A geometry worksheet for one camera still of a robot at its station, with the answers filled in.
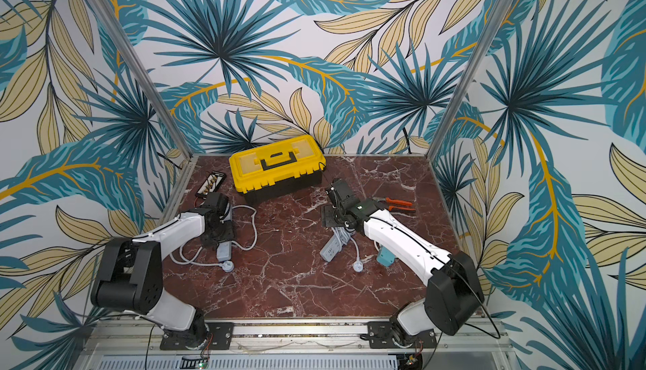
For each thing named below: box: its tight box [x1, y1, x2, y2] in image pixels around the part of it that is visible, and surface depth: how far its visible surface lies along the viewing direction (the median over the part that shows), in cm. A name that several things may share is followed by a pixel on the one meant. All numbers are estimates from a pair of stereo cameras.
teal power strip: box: [376, 244, 397, 268], surface depth 84 cm
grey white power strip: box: [319, 227, 351, 263], surface depth 89 cm
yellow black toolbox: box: [228, 134, 327, 205], surface depth 97 cm
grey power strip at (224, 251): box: [216, 240, 233, 262], surface depth 88 cm
